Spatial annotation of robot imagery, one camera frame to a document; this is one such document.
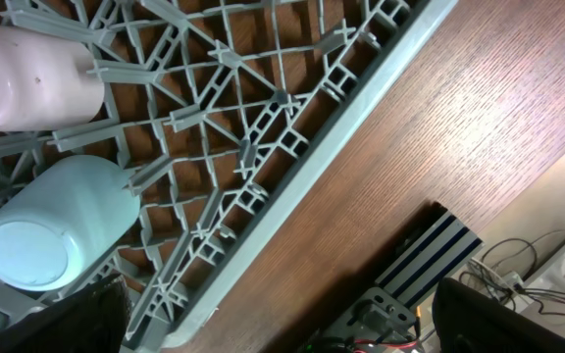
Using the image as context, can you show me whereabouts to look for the floor cables bundle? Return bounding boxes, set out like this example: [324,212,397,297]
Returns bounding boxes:
[458,210,565,318]

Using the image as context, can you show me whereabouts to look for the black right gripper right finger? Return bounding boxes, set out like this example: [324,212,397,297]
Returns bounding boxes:
[433,277,565,353]

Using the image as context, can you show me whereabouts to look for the pink plastic cup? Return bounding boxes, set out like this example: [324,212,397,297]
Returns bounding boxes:
[0,26,105,131]

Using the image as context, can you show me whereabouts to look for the aluminium frame mount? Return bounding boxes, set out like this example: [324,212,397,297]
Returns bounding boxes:
[298,207,484,353]

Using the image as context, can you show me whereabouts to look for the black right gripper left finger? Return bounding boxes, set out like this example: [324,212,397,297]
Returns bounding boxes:
[0,274,129,353]

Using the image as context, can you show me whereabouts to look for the light blue plastic cup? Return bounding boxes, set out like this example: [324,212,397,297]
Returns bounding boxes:
[0,155,141,291]

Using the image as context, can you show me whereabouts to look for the grey dishwasher rack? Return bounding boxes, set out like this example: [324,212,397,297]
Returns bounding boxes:
[0,0,453,349]

